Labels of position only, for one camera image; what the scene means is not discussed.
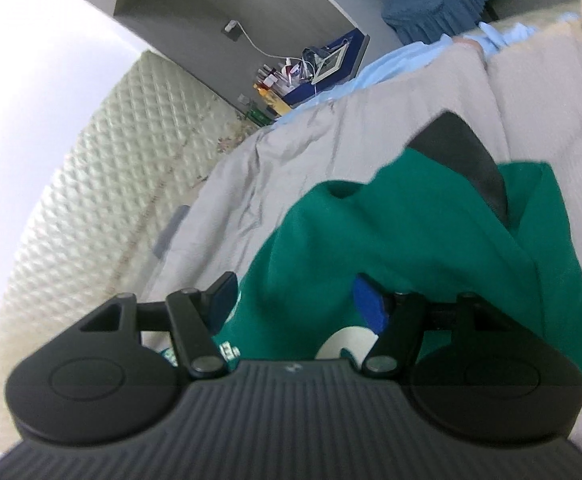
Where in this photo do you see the yellow bottle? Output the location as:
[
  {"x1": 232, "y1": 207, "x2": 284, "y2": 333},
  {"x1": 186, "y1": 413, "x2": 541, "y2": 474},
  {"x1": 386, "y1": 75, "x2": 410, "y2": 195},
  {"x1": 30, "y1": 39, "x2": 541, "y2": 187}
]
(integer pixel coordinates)
[{"x1": 253, "y1": 82, "x2": 278, "y2": 111}]

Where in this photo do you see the blue tray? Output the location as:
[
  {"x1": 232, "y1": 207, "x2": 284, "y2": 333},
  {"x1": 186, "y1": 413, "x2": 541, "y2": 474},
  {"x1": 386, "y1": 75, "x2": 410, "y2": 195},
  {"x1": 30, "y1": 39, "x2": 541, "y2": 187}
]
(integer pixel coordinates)
[{"x1": 283, "y1": 27, "x2": 365, "y2": 108}]

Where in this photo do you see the cluster of cosmetic bottles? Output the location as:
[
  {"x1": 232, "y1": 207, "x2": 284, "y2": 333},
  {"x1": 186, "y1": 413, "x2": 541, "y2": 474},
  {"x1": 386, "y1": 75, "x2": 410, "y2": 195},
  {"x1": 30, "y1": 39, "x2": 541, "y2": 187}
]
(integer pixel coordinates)
[{"x1": 254, "y1": 57, "x2": 312, "y2": 106}]

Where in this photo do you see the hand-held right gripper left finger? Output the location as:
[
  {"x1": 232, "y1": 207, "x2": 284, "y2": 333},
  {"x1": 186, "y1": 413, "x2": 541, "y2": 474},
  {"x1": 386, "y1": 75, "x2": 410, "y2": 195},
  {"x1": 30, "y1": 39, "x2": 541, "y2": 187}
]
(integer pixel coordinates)
[{"x1": 78, "y1": 271, "x2": 239, "y2": 378}]

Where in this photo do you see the blue skirted chair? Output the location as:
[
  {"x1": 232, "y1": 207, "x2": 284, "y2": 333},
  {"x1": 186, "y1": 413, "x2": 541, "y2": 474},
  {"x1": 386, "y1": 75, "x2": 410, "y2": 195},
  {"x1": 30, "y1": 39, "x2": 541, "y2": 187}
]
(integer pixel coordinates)
[{"x1": 381, "y1": 0, "x2": 502, "y2": 46}]

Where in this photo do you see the cream quilted headboard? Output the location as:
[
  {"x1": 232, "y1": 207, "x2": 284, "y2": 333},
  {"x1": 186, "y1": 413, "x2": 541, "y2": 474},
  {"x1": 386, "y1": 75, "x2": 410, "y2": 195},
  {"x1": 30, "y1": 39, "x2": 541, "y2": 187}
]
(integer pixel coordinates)
[{"x1": 0, "y1": 50, "x2": 266, "y2": 376}]

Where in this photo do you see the grey blanket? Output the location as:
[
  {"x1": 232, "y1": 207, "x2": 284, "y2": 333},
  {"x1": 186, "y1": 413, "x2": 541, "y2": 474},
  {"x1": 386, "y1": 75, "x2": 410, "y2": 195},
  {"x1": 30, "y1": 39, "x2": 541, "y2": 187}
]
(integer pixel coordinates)
[{"x1": 0, "y1": 10, "x2": 582, "y2": 461}]

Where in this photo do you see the white framed tablet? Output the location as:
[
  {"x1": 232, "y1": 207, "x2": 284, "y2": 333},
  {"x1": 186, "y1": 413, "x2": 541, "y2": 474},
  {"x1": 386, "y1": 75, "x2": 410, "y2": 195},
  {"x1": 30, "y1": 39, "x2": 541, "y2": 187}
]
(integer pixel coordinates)
[{"x1": 312, "y1": 45, "x2": 350, "y2": 85}]

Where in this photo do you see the green bottle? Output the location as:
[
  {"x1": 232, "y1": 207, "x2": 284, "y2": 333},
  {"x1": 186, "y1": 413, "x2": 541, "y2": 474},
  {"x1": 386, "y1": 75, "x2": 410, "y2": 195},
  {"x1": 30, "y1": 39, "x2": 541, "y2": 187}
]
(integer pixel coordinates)
[{"x1": 243, "y1": 107, "x2": 272, "y2": 127}]

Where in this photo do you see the green hoodie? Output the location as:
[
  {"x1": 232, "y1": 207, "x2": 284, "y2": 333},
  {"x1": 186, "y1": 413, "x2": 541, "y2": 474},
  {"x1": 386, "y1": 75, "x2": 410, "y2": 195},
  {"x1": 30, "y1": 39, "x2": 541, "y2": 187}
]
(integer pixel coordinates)
[{"x1": 158, "y1": 112, "x2": 582, "y2": 393}]

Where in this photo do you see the light blue bed sheet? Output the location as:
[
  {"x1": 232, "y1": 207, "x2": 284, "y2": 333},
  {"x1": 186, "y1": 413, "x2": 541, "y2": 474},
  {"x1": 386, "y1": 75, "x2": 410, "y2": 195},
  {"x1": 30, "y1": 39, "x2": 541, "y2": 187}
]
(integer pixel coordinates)
[{"x1": 271, "y1": 10, "x2": 582, "y2": 128}]

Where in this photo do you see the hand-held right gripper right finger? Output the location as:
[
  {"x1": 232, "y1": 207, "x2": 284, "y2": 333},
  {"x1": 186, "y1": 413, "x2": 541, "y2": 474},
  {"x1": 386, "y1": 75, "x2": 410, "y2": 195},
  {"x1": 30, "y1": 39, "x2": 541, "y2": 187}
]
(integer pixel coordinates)
[{"x1": 352, "y1": 274, "x2": 515, "y2": 378}]

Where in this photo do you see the grey nightstand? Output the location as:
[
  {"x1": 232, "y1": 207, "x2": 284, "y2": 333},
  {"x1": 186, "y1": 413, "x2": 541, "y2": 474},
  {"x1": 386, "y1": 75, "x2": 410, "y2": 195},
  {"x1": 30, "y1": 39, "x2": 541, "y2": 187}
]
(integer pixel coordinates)
[{"x1": 291, "y1": 30, "x2": 372, "y2": 106}]

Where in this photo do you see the white charging cable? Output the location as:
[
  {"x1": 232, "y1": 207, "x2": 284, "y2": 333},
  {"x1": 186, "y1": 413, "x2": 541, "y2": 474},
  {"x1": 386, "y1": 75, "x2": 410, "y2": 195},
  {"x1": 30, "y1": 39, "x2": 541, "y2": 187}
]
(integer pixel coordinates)
[{"x1": 236, "y1": 25, "x2": 294, "y2": 62}]

